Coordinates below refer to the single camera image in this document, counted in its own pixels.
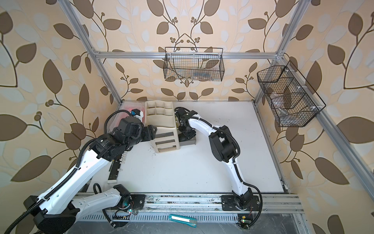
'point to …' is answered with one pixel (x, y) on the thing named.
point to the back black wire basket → (194, 64)
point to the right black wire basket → (293, 102)
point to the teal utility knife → (189, 221)
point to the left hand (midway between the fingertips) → (150, 128)
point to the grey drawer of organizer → (191, 142)
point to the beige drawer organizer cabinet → (161, 114)
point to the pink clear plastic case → (127, 106)
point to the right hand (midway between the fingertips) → (182, 134)
